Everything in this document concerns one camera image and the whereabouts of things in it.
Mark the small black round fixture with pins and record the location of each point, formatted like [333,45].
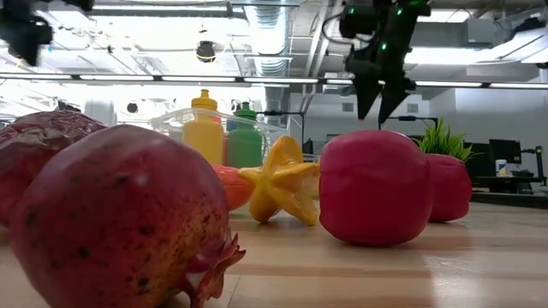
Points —
[132,107]

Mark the black gantry frame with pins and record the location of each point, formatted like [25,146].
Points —
[411,118]

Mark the yellow plastic squeeze bottle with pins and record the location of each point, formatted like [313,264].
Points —
[203,137]

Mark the small white bottle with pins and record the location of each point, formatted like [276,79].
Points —
[501,167]

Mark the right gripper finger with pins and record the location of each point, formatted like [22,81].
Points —
[366,90]
[391,96]

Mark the dark red wrinkled fruit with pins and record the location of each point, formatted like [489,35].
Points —
[34,141]

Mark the thin black stand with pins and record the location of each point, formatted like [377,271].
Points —
[282,113]

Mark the black hanging ceiling lamp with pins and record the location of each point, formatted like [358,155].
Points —
[206,51]

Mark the small green potted plant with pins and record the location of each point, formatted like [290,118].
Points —
[443,143]

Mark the black desk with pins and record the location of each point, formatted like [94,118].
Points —
[505,197]

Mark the green plastic squeeze bottle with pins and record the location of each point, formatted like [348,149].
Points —
[244,145]

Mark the black computer monitor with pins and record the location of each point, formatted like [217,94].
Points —
[505,150]

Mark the red orange mango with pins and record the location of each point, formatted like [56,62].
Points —
[235,188]

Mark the red speckled pomegranate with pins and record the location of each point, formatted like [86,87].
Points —
[120,214]

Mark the silver ribbed ventilation duct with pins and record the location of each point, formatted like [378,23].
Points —
[269,38]

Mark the long ceiling light strip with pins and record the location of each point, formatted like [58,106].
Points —
[197,78]

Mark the yellow starfruit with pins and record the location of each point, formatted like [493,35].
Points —
[278,184]

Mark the clear plastic bin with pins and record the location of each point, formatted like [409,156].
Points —
[171,124]

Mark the red apple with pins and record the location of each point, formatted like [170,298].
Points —
[372,188]
[449,188]

